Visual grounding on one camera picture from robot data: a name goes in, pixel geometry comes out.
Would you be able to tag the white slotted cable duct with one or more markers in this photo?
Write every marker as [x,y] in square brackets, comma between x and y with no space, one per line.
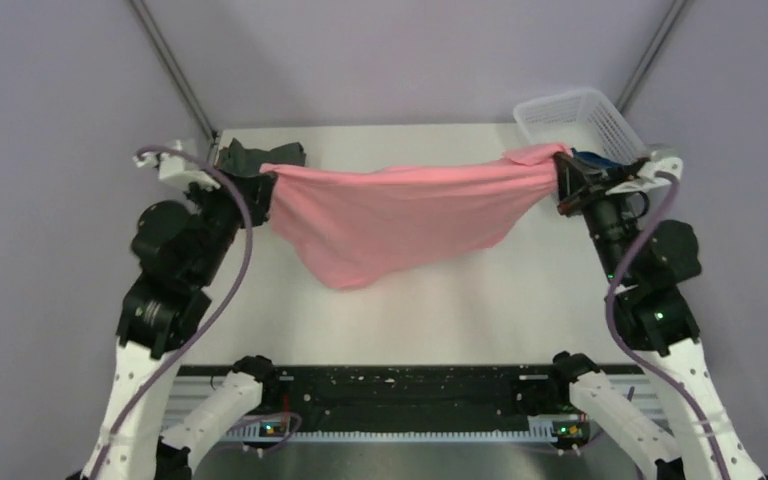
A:
[541,430]

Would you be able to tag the aluminium frame post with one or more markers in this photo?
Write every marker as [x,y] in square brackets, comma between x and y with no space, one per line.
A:
[169,63]
[654,49]

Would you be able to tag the left aluminium frame post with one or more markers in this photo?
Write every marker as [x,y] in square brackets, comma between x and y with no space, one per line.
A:
[169,63]

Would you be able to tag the white plastic basket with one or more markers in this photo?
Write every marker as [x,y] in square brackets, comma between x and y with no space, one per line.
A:
[584,119]

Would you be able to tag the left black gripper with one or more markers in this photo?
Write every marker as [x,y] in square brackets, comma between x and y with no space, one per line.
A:
[256,191]

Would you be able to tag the pink t shirt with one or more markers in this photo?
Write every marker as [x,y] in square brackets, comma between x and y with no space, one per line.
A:
[351,229]

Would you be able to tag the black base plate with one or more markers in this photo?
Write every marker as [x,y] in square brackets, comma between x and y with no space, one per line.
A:
[408,399]

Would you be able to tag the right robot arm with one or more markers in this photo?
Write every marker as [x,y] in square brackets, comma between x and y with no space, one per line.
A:
[645,257]

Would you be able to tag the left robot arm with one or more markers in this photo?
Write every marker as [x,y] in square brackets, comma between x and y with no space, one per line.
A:
[180,247]

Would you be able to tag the crumpled blue t shirt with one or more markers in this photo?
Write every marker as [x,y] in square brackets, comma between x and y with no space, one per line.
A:
[596,159]

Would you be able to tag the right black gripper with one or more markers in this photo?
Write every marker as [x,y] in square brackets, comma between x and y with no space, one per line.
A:
[579,184]

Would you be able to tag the right aluminium frame post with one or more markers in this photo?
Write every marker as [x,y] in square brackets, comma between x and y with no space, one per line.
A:
[654,49]

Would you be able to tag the folded grey t shirt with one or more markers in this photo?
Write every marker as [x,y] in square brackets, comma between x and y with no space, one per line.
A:
[237,160]

